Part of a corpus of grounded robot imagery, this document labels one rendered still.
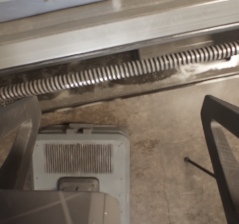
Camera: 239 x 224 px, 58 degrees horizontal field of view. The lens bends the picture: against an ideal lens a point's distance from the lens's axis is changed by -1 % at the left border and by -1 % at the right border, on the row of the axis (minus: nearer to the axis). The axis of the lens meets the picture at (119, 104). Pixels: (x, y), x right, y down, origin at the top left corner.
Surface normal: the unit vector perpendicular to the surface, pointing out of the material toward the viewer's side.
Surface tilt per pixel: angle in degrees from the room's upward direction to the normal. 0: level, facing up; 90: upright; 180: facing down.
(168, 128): 0
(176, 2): 45
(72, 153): 0
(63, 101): 0
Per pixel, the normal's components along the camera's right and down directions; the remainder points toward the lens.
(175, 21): 0.10, 0.68
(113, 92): -0.01, 0.13
